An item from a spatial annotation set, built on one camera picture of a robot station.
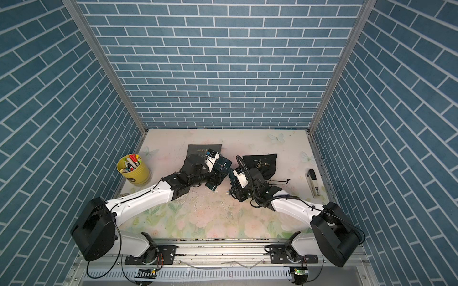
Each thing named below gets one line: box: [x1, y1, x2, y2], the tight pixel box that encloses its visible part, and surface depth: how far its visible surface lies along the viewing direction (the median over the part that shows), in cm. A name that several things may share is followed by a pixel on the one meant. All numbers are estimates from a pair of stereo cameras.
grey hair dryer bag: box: [186, 144, 222, 158], surface depth 113 cm
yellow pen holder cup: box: [116, 153, 153, 186], surface depth 90 cm
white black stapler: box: [305, 168, 321, 199], surface depth 96 cm
